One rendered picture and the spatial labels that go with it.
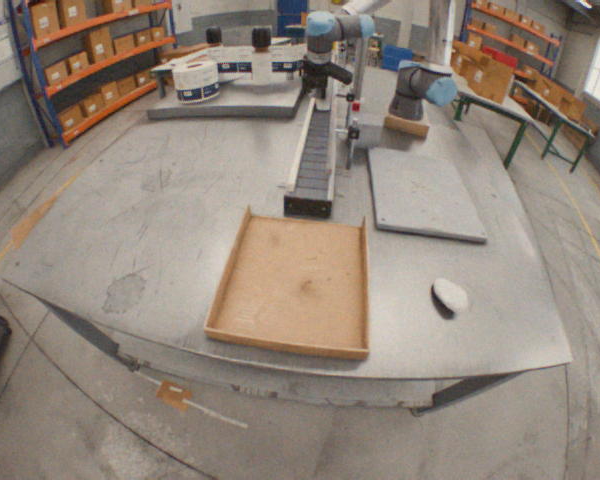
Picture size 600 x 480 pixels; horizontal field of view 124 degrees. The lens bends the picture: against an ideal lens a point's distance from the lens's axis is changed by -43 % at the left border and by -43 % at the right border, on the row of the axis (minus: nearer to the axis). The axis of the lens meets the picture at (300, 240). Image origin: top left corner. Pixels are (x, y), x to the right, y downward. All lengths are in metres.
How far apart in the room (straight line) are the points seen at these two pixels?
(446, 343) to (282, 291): 0.32
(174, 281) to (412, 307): 0.46
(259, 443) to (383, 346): 0.89
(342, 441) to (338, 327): 0.87
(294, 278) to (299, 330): 0.11
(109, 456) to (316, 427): 0.99
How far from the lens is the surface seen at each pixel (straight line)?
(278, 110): 1.11
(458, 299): 0.55
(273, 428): 1.27
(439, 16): 0.99
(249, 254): 0.56
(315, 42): 0.80
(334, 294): 0.50
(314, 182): 0.65
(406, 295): 0.54
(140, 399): 1.45
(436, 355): 0.51
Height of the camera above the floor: 1.26
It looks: 48 degrees down
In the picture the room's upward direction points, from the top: 2 degrees clockwise
